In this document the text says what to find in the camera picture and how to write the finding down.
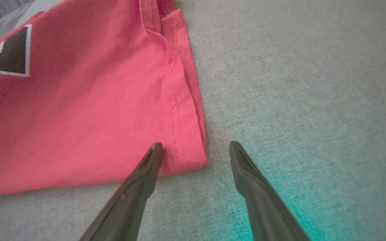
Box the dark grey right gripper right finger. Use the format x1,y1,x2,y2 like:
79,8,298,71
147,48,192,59
229,141,311,241

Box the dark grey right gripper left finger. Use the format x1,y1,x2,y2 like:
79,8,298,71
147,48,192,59
79,142,164,241

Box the red shirt with white collar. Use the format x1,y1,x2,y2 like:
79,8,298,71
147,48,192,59
0,0,209,196

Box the grey sofa chaise cushion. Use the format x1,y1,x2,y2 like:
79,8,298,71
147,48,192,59
0,0,386,241

